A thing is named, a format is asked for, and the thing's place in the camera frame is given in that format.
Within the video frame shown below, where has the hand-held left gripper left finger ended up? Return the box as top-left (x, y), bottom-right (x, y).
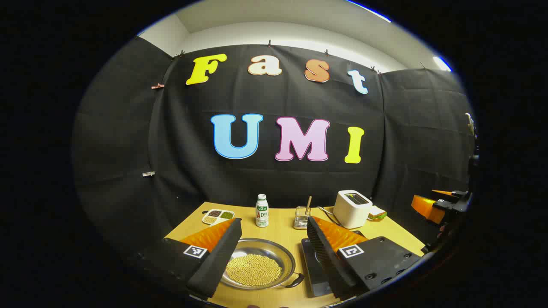
top-left (140, 218), bottom-right (243, 299)

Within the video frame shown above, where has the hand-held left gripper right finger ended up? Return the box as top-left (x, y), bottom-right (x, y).
top-left (307, 216), bottom-right (422, 300)

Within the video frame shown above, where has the black induction cooktop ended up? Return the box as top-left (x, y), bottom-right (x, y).
top-left (301, 231), bottom-right (369, 298)

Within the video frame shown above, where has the steel pot with black handles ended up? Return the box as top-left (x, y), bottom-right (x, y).
top-left (220, 238), bottom-right (305, 291)

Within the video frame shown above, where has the pile of yellow soybeans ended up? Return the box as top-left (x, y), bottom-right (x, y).
top-left (226, 254), bottom-right (283, 286)

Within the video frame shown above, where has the white divided dish of beans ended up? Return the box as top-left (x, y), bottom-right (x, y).
top-left (202, 209), bottom-right (235, 225)

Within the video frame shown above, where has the white toaster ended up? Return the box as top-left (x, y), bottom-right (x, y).
top-left (333, 190), bottom-right (373, 229)

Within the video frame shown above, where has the white drink bottle green cap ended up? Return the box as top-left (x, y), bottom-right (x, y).
top-left (256, 194), bottom-right (270, 228)

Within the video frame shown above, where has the black backdrop cloth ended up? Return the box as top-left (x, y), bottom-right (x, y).
top-left (72, 36), bottom-right (477, 274)

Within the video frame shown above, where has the wire mesh holder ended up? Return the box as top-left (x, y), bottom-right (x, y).
top-left (294, 206), bottom-right (312, 230)

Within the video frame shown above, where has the black toaster cable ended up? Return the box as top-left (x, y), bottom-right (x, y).
top-left (317, 207), bottom-right (341, 226)

